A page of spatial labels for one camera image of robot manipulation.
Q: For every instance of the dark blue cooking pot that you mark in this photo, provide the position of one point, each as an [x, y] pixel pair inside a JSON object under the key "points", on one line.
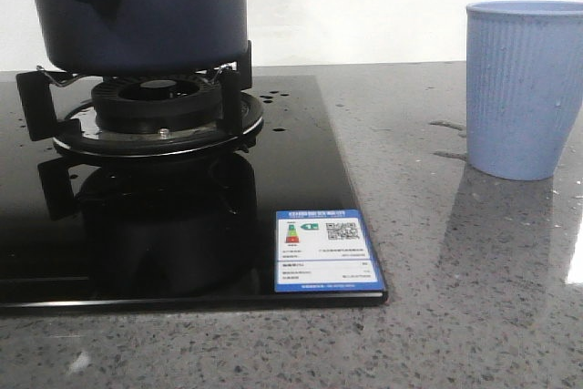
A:
{"points": [[139, 37]]}

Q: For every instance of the light blue ribbed cup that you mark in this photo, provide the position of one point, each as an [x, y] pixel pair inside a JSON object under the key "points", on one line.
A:
{"points": [[523, 85]]}

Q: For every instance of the black pot support grate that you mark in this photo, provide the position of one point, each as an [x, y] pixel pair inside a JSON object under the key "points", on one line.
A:
{"points": [[77, 133]]}

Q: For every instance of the blue energy label sticker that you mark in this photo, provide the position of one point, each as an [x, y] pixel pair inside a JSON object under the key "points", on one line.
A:
{"points": [[324, 251]]}

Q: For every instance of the black gas burner head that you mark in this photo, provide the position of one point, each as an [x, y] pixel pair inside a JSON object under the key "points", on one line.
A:
{"points": [[143, 105]]}

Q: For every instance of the black glass gas stove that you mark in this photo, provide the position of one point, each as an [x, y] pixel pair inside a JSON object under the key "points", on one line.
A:
{"points": [[196, 232]]}

